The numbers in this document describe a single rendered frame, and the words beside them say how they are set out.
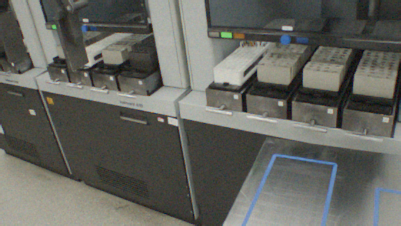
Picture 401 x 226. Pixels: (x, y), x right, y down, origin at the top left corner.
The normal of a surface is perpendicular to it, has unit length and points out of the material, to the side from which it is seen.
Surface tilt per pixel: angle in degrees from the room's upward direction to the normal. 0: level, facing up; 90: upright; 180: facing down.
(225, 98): 90
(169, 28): 90
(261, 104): 90
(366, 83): 90
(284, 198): 0
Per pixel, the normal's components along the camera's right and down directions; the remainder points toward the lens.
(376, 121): -0.50, 0.47
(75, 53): 0.86, 0.15
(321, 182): -0.12, -0.86
